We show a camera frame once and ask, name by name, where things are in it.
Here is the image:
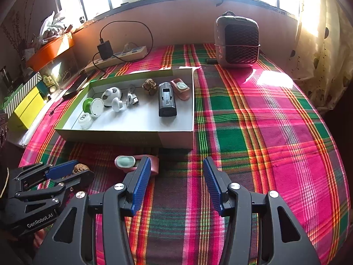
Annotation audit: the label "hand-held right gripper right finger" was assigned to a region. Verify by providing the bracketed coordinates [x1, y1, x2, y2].
[203, 156, 322, 265]

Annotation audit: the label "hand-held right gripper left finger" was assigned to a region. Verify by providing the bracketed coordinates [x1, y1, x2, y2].
[33, 156, 152, 265]

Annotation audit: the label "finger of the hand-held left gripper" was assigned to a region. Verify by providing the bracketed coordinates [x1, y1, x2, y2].
[16, 171, 96, 200]
[8, 159, 79, 191]

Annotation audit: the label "brown walnut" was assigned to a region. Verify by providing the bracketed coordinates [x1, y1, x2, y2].
[72, 164, 90, 175]
[142, 79, 158, 96]

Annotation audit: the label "pink clip gadget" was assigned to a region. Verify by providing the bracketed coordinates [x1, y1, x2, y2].
[170, 78, 191, 101]
[114, 155, 160, 175]

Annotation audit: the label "shallow cardboard box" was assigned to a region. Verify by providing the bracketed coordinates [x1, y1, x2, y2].
[54, 67, 195, 150]

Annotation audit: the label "white ribbed cap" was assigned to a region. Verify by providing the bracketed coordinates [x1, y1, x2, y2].
[79, 112, 94, 130]

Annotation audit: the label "green and white spool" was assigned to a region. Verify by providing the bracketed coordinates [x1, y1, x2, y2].
[82, 97, 105, 120]

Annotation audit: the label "small usb adapter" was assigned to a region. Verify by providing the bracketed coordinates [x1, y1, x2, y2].
[125, 85, 140, 108]

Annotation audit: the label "black rectangular device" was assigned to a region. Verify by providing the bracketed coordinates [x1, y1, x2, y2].
[158, 82, 177, 117]

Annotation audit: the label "yellow box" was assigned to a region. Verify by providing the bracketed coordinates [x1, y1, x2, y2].
[8, 87, 46, 130]

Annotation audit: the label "black power bank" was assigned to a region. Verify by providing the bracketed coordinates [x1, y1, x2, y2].
[62, 74, 91, 100]

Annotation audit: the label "plaid cloth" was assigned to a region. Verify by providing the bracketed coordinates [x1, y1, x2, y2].
[19, 43, 351, 265]

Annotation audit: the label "striped box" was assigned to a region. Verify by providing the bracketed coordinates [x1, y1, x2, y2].
[2, 73, 42, 111]

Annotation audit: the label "white round gadget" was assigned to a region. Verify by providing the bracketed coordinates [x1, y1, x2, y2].
[101, 87, 127, 113]

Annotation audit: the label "orange tray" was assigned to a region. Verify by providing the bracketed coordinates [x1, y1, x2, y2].
[26, 36, 75, 71]

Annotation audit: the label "black charger adapter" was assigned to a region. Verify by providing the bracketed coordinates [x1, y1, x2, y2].
[97, 41, 114, 60]

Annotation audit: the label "white power strip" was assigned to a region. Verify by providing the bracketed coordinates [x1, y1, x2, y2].
[84, 45, 148, 74]

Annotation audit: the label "grey desk heater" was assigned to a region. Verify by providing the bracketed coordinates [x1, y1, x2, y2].
[214, 11, 261, 68]

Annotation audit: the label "plastic plant bag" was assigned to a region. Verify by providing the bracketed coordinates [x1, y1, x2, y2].
[39, 11, 73, 43]

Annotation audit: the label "spotted curtain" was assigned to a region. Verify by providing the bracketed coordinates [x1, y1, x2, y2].
[287, 0, 353, 114]

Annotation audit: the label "short black cable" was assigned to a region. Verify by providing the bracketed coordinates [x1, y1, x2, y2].
[49, 99, 67, 116]

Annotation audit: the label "black charger with cable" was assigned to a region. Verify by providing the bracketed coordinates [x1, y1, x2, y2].
[92, 21, 154, 74]

